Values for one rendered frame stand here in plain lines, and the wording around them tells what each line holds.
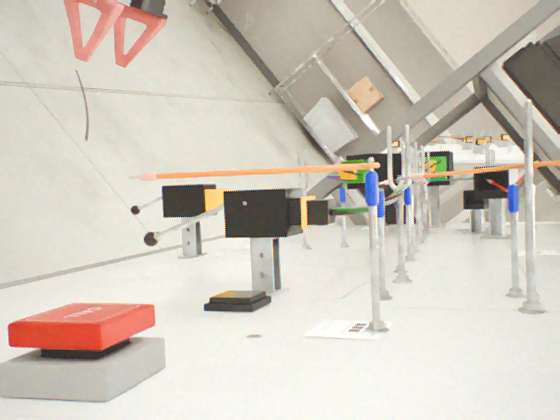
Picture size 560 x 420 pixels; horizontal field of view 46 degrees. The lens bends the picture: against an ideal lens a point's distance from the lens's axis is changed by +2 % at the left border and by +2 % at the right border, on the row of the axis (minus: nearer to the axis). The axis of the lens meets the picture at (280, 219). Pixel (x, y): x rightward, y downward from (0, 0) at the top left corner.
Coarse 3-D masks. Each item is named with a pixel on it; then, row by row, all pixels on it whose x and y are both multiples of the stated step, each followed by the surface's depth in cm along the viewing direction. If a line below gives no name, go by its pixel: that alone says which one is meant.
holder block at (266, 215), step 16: (224, 192) 55; (240, 192) 54; (256, 192) 54; (272, 192) 53; (288, 192) 53; (224, 208) 55; (240, 208) 54; (256, 208) 54; (272, 208) 53; (240, 224) 54; (256, 224) 54; (272, 224) 53; (288, 224) 53
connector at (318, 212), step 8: (288, 200) 56; (296, 200) 55; (312, 200) 53; (320, 200) 53; (328, 200) 53; (288, 208) 53; (296, 208) 53; (312, 208) 53; (320, 208) 53; (328, 208) 53; (296, 216) 53; (312, 216) 53; (320, 216) 53; (328, 216) 52; (296, 224) 53; (312, 224) 53; (320, 224) 53; (328, 224) 52
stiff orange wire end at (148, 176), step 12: (264, 168) 42; (276, 168) 42; (288, 168) 41; (300, 168) 41; (312, 168) 41; (324, 168) 41; (336, 168) 40; (348, 168) 40; (360, 168) 40; (144, 180) 45
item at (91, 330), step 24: (48, 312) 33; (72, 312) 32; (96, 312) 32; (120, 312) 32; (144, 312) 33; (24, 336) 30; (48, 336) 30; (72, 336) 30; (96, 336) 29; (120, 336) 31
